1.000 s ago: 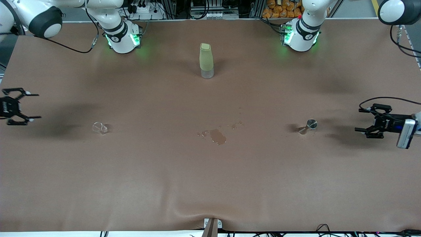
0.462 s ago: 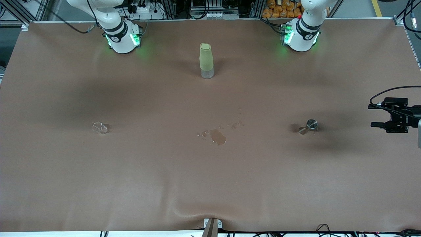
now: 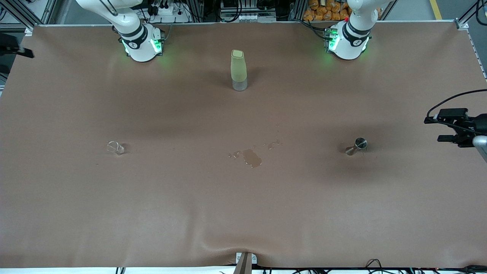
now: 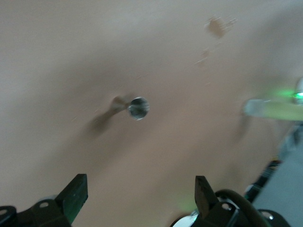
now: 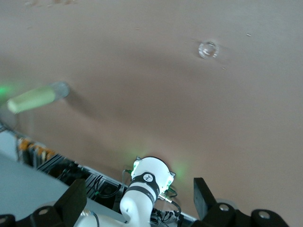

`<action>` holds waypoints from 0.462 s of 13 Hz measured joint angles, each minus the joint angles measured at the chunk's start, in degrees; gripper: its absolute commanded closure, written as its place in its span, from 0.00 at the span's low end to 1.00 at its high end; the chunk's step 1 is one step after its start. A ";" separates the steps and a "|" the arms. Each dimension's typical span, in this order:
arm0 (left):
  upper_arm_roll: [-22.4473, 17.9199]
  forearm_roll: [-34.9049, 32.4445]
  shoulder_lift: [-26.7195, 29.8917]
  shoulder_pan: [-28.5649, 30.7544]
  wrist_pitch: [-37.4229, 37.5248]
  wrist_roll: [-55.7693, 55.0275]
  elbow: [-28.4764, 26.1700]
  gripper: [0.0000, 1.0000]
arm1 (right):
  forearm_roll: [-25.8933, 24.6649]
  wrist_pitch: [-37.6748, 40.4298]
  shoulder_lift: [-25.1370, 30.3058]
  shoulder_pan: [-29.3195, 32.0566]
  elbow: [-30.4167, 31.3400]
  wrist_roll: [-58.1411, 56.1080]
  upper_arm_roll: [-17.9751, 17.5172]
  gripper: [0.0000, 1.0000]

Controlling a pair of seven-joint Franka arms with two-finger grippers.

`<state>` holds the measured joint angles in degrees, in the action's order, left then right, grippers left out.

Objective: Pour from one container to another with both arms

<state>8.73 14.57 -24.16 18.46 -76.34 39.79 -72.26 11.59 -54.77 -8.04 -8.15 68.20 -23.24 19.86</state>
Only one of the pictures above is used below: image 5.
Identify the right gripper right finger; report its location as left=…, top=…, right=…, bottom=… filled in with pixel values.
left=193, top=177, right=291, bottom=227

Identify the bottle with green sleeve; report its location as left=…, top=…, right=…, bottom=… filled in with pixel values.
left=6, top=81, right=71, bottom=114

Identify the clear glass measuring beaker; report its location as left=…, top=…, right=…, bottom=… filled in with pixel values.
left=197, top=41, right=219, bottom=60

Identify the aluminium cell frame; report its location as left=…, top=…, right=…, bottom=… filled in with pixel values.
left=14, top=132, right=197, bottom=223

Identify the brown table mat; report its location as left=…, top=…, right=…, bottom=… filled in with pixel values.
left=0, top=0, right=303, bottom=223

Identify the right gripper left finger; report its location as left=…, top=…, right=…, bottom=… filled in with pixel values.
left=0, top=178, right=87, bottom=227

